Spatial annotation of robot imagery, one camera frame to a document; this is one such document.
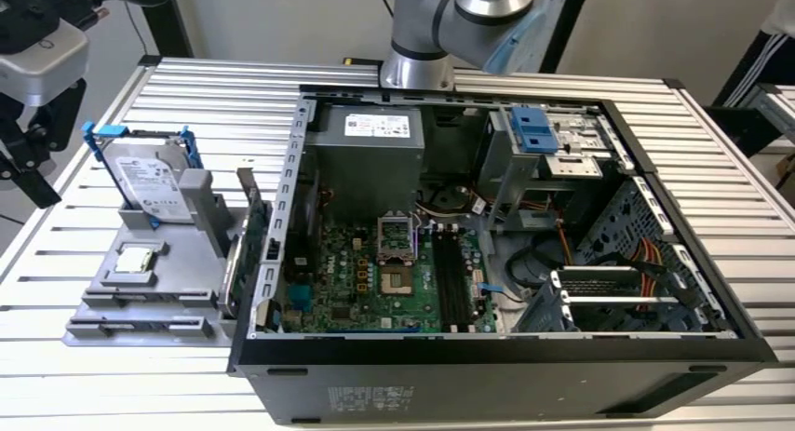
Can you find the green motherboard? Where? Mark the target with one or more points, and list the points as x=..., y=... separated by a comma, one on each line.
x=349, y=282

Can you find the black round fan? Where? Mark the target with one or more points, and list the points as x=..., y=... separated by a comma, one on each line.
x=445, y=200

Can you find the blue plastic drive latch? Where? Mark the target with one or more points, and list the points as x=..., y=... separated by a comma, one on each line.
x=533, y=133

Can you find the black frame post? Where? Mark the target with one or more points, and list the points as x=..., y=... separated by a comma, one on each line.
x=167, y=30
x=572, y=30

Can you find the black yellow-tipped plug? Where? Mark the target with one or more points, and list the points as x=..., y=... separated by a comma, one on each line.
x=363, y=61

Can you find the hard disk in blue carrier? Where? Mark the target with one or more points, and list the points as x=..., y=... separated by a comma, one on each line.
x=146, y=179

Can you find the blue board connector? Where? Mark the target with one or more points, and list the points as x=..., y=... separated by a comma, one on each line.
x=299, y=296

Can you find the metal disk bay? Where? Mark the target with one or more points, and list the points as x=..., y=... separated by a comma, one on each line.
x=616, y=300

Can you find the person in white shirt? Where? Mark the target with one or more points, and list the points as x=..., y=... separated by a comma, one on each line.
x=754, y=68

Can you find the green graphics card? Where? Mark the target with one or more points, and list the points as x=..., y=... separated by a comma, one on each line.
x=257, y=235

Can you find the grey metal drive cage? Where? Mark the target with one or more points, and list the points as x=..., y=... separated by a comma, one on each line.
x=494, y=189

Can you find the CPU socket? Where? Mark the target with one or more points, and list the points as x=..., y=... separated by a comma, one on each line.
x=398, y=282

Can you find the grey power supply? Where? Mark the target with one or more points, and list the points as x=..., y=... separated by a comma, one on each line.
x=366, y=170

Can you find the pale blue pull tab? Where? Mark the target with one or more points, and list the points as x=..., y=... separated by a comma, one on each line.
x=492, y=287

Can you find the blue expansion slot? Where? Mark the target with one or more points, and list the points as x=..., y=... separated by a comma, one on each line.
x=373, y=330

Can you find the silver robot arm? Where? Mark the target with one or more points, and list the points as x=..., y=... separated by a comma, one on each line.
x=422, y=35

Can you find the black square chipset chip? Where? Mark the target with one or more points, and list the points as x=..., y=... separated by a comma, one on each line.
x=342, y=313

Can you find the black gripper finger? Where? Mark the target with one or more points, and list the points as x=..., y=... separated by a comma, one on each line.
x=66, y=119
x=10, y=156

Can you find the cream power connector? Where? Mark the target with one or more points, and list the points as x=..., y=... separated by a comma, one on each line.
x=477, y=276

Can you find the thin metal locking lever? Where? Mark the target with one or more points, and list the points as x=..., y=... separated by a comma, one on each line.
x=414, y=240

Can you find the blue RAM stick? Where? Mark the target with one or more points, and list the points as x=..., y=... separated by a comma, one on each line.
x=137, y=327

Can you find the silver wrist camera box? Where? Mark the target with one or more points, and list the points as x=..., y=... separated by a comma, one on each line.
x=43, y=63

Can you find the black PC case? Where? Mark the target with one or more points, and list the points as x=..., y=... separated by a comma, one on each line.
x=497, y=394

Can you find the silver CPU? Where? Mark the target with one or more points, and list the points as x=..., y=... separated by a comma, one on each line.
x=134, y=259

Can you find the grey parts rack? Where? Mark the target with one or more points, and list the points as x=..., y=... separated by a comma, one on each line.
x=181, y=263

